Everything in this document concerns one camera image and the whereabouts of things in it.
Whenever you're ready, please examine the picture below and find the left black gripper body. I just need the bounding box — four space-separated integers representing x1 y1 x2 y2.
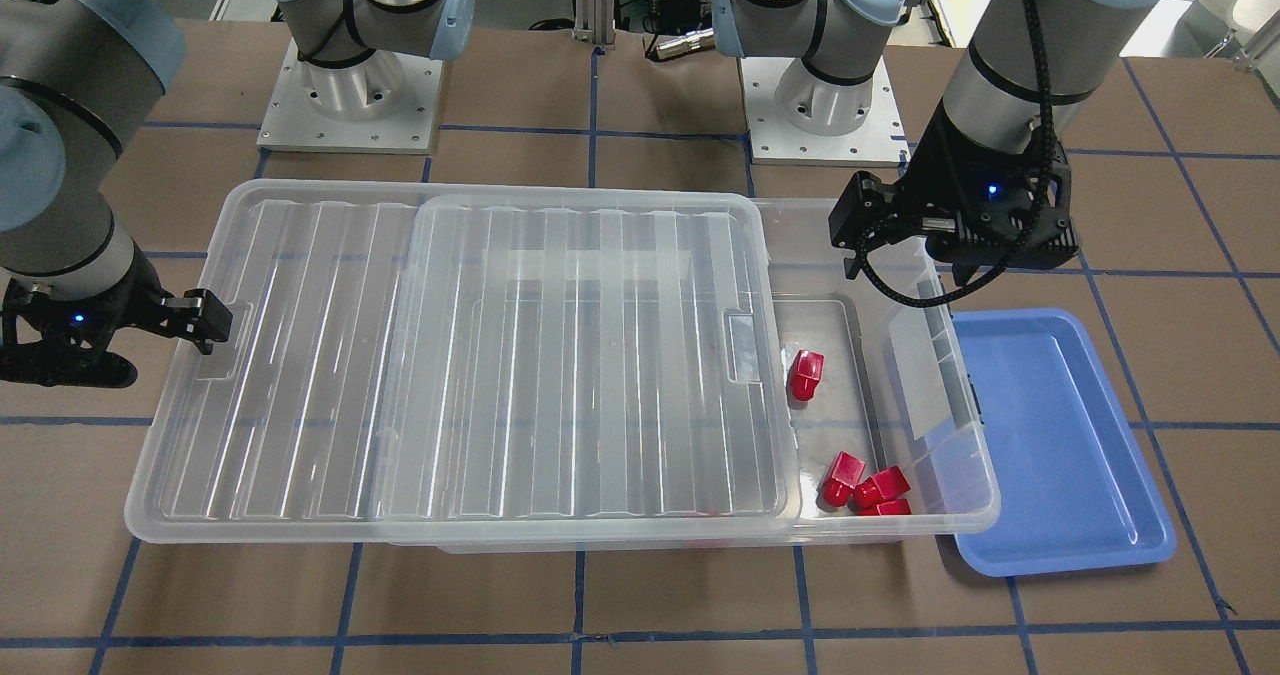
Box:
900 108 1080 284

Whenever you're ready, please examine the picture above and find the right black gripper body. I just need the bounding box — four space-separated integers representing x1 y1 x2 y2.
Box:
1 255 172 388

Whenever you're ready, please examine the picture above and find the clear plastic box lid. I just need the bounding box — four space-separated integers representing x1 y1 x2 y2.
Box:
125 179 801 551

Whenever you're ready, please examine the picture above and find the red block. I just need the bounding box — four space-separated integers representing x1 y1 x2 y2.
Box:
818 450 867 508
852 466 911 510
856 498 913 517
788 350 826 403

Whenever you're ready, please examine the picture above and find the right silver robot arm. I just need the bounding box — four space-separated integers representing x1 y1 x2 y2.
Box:
1 0 475 388

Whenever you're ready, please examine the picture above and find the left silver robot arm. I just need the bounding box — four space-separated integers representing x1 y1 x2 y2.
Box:
710 0 1160 297

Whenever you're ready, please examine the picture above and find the clear plastic storage box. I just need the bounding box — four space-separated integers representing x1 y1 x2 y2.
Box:
370 188 1000 553

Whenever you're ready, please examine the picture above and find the blue plastic tray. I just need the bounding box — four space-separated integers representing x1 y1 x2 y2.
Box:
954 309 1178 578

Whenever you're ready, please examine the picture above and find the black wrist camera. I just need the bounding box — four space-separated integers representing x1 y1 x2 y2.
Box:
828 170 927 281

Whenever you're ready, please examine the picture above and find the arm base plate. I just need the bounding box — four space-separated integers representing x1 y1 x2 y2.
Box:
739 58 909 168
257 44 445 155

